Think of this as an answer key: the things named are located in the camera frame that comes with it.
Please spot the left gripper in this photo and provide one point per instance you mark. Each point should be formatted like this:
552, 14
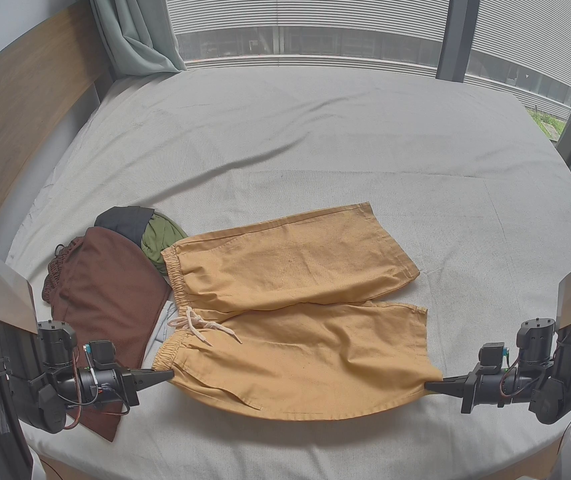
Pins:
110, 385

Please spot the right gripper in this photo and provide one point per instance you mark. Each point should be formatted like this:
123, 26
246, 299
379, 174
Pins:
485, 385

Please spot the tan shorts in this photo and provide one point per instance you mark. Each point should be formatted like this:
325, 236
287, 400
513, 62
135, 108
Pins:
290, 328

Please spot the bed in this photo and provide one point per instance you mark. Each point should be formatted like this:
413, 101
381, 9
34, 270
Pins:
315, 138

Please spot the white garment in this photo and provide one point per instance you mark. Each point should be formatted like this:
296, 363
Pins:
163, 328

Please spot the brown shorts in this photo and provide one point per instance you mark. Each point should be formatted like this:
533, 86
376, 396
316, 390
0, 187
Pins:
105, 293

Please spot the green garment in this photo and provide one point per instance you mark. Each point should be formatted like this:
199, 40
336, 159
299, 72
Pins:
163, 238

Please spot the black garment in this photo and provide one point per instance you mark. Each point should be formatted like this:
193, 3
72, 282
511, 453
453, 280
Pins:
123, 223

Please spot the window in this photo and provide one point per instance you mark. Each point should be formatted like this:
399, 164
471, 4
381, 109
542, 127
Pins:
315, 43

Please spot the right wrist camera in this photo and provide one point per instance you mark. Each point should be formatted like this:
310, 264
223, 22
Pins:
493, 355

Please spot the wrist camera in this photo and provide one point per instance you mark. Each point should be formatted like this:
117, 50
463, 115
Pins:
100, 355
493, 355

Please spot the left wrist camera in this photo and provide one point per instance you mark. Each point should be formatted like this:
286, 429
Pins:
100, 355

